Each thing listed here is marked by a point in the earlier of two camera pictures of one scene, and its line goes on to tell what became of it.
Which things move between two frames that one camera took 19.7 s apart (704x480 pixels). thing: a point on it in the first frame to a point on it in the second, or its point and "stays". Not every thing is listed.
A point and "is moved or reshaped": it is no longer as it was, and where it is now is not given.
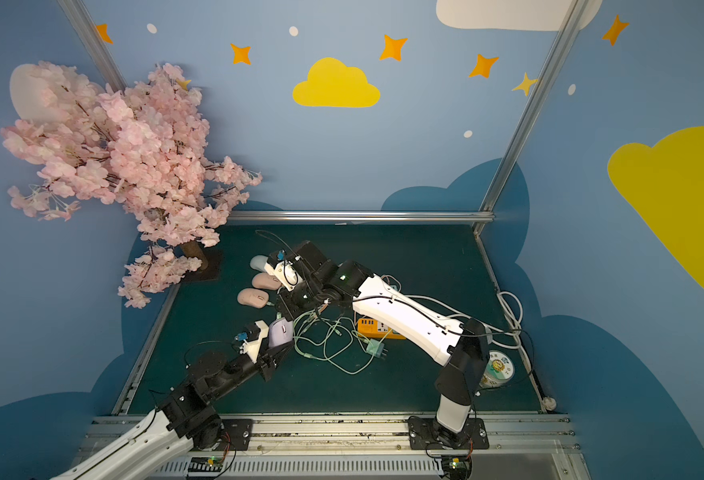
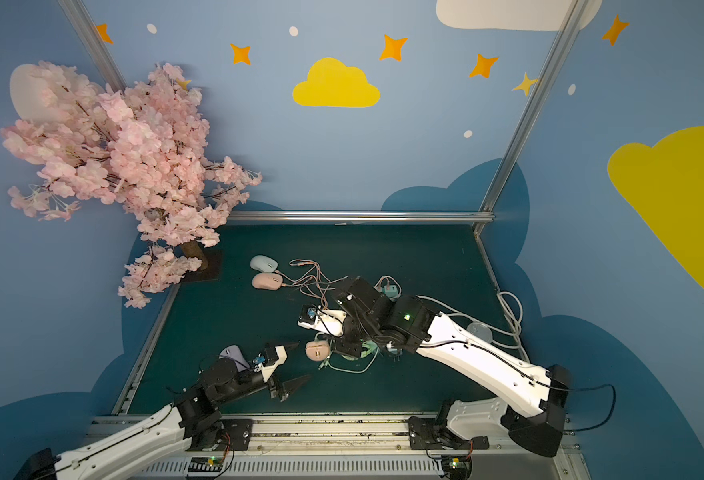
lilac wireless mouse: (280, 332) to (234, 352)
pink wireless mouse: (253, 297) is moved or reshaped
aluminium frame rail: (363, 217) stays
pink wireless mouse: (266, 281) stays
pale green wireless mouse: (259, 262) stays
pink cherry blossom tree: (141, 147) stays
